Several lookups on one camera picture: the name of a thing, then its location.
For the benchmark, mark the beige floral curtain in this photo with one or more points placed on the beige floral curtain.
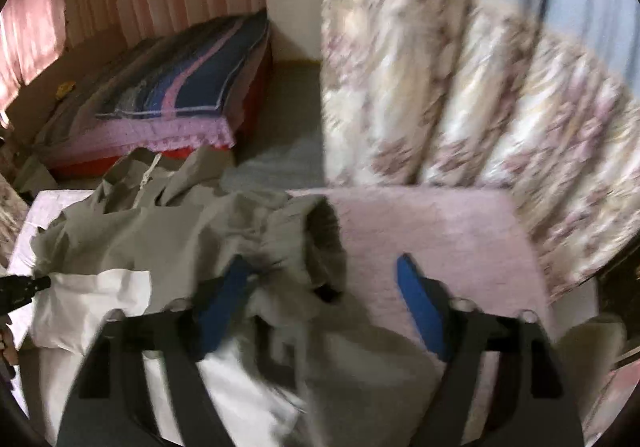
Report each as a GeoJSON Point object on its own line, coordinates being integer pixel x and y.
{"type": "Point", "coordinates": [450, 102]}

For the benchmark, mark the grey and white hoodie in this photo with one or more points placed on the grey and white hoodie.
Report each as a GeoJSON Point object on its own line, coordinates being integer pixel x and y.
{"type": "Point", "coordinates": [150, 237]}

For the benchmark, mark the brown floral cloth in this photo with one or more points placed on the brown floral cloth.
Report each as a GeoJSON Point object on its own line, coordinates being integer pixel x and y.
{"type": "Point", "coordinates": [11, 207]}

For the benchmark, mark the person's left hand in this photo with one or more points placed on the person's left hand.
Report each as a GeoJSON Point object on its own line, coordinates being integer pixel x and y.
{"type": "Point", "coordinates": [7, 344]}

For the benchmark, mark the purple lace-edged bed sheet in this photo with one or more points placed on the purple lace-edged bed sheet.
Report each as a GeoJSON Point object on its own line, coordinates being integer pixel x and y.
{"type": "Point", "coordinates": [165, 137]}

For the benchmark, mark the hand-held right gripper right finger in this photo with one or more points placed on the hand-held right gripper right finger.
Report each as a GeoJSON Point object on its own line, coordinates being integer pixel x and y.
{"type": "Point", "coordinates": [419, 307]}

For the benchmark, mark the brown board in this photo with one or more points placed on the brown board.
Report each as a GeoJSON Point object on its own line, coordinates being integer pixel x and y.
{"type": "Point", "coordinates": [35, 97]}

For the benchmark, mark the small yellow item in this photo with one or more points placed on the small yellow item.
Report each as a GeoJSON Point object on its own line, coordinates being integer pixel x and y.
{"type": "Point", "coordinates": [65, 90]}

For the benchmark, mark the blue pink striped quilt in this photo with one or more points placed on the blue pink striped quilt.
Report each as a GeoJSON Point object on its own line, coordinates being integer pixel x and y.
{"type": "Point", "coordinates": [200, 72]}

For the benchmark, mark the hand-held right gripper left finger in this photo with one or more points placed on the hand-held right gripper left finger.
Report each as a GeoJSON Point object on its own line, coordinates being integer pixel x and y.
{"type": "Point", "coordinates": [226, 299]}

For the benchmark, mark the pink curtain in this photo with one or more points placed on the pink curtain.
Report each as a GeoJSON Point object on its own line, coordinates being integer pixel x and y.
{"type": "Point", "coordinates": [27, 27]}

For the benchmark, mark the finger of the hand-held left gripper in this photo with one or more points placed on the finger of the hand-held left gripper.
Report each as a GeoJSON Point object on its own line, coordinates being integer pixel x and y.
{"type": "Point", "coordinates": [22, 288]}

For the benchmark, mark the pink fluffy mat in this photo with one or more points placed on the pink fluffy mat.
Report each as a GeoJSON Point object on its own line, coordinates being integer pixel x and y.
{"type": "Point", "coordinates": [430, 227]}

